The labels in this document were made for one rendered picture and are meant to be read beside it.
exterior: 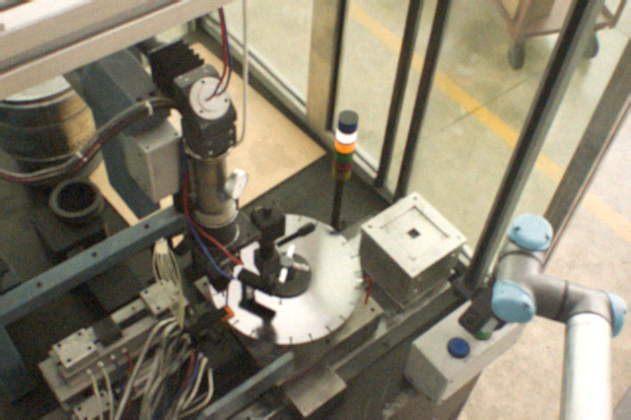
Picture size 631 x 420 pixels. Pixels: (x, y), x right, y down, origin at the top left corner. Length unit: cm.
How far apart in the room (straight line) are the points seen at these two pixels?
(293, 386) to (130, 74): 78
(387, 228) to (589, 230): 149
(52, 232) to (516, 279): 101
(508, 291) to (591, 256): 176
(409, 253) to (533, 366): 109
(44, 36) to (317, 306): 120
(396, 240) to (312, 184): 37
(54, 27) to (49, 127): 142
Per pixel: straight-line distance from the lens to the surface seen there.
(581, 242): 312
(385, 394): 175
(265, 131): 218
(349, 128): 166
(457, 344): 166
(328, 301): 161
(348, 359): 177
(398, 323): 183
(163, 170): 121
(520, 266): 137
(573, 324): 134
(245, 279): 156
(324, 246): 169
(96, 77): 125
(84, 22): 48
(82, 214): 177
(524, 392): 270
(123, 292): 179
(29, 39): 47
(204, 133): 110
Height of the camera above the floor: 233
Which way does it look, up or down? 52 degrees down
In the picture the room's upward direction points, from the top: 6 degrees clockwise
